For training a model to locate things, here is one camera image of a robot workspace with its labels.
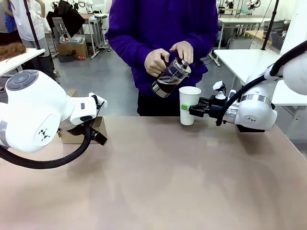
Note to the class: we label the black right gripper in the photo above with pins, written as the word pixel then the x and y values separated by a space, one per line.
pixel 217 109

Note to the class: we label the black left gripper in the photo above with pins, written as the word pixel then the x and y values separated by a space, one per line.
pixel 76 129

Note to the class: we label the brown cardboard cup carrier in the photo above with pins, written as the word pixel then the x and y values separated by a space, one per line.
pixel 72 139

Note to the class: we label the white paper cup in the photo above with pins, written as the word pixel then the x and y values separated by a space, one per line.
pixel 189 95

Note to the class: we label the glass french press pitcher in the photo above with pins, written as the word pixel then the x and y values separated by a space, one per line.
pixel 168 79

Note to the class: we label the person's right forearm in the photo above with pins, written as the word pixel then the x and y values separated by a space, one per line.
pixel 127 45

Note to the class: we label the person's left forearm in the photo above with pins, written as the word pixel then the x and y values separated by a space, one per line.
pixel 204 48

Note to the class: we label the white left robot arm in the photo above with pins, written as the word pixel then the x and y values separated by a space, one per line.
pixel 28 115

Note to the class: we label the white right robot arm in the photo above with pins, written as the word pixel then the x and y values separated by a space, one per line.
pixel 256 112

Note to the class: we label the person's left hand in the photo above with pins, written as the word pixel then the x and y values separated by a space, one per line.
pixel 184 50

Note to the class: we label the person's right hand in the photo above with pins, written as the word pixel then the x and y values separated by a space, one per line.
pixel 154 62

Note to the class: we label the small black box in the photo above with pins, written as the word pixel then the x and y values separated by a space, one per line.
pixel 66 58

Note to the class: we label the white side table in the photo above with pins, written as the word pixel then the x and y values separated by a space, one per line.
pixel 21 58

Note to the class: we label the wooden top table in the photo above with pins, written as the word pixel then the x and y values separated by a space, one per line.
pixel 257 36

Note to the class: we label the grey plastic case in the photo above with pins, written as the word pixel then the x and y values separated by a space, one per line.
pixel 74 38

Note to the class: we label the person in purple sweater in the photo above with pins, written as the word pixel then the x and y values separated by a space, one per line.
pixel 156 24

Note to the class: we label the long white workbench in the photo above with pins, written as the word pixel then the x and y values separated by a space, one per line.
pixel 239 20

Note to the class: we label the brown furry bundle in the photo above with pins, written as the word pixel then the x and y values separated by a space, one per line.
pixel 12 50

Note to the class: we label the black stand pole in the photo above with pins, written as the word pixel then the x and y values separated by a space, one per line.
pixel 32 26
pixel 269 24

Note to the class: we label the white metal-legged table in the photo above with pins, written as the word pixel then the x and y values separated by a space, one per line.
pixel 92 19

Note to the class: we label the black hanging jacket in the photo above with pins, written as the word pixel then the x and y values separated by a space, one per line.
pixel 69 16

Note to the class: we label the bystander in white shirt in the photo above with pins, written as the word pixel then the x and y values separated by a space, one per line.
pixel 26 19

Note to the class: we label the bystander in blue top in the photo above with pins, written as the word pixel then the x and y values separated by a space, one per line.
pixel 7 16

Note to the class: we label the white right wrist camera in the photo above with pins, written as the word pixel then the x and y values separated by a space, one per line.
pixel 218 85

